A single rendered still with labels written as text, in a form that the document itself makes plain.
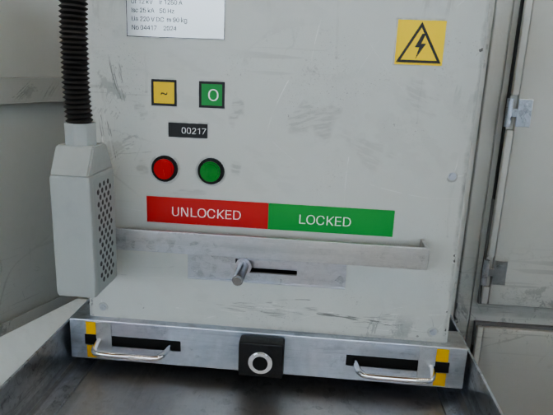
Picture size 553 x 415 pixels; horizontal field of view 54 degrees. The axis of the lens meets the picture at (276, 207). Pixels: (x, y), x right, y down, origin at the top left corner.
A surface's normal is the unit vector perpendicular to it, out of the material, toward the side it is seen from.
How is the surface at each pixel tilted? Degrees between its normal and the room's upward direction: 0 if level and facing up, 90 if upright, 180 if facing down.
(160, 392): 0
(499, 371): 90
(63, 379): 0
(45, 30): 90
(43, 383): 90
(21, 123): 90
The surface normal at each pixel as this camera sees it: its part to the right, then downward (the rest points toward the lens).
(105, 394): 0.04, -0.97
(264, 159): -0.09, 0.25
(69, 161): -0.06, -0.26
